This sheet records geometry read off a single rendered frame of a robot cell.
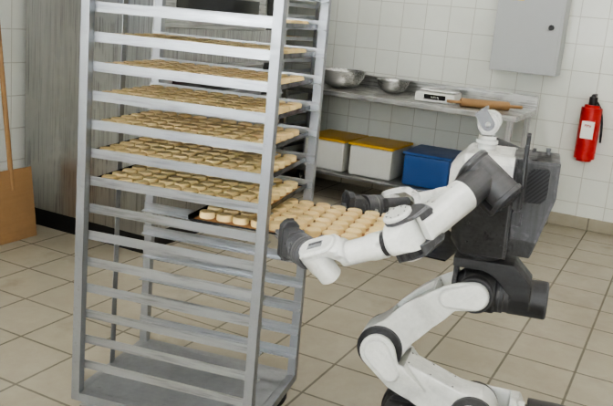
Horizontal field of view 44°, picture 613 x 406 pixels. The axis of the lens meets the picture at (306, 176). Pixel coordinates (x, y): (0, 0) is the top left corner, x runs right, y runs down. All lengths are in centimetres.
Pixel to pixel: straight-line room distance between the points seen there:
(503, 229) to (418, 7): 437
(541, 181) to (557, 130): 399
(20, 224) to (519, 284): 321
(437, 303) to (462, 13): 423
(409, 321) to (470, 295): 22
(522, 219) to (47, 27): 329
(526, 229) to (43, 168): 335
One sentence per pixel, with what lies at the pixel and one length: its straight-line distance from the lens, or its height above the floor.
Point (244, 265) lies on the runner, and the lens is 231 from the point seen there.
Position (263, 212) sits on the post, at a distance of 221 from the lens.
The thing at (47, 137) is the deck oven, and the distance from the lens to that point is 483.
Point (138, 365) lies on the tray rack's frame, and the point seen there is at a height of 15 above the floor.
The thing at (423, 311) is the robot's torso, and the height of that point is 60.
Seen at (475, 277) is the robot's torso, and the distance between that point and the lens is 231.
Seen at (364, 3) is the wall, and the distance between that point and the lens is 661.
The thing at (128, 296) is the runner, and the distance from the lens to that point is 253.
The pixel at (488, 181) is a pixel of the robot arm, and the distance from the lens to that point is 202.
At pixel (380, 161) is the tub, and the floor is 37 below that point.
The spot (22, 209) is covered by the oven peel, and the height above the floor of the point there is 18.
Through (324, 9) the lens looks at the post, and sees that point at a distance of 257.
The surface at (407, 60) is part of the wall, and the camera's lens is 645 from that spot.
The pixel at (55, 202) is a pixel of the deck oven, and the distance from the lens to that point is 487.
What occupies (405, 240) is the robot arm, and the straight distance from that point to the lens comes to 192.
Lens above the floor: 145
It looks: 12 degrees down
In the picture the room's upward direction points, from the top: 5 degrees clockwise
